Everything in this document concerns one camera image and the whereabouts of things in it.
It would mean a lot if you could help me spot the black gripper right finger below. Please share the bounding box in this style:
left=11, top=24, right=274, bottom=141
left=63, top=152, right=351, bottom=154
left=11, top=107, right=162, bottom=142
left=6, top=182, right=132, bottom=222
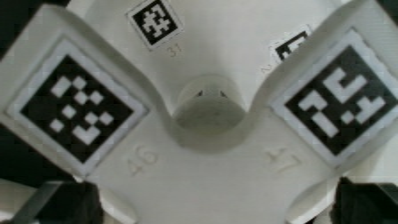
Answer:
left=331, top=177, right=398, bottom=224

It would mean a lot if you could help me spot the white round table top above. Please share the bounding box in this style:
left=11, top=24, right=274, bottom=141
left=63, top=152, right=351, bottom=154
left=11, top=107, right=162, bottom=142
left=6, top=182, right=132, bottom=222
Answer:
left=65, top=0, right=398, bottom=188

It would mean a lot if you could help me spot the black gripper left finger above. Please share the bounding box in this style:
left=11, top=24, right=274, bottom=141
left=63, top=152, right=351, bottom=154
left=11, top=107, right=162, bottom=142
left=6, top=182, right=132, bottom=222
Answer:
left=11, top=181, right=106, bottom=224

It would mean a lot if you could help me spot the white cylindrical table leg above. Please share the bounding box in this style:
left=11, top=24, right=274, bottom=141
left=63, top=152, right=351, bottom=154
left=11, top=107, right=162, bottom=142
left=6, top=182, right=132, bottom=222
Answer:
left=173, top=74, right=246, bottom=135

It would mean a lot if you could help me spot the white cross-shaped table base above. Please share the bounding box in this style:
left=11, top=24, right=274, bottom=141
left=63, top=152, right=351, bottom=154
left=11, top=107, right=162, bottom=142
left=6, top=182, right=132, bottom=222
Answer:
left=0, top=0, right=398, bottom=224

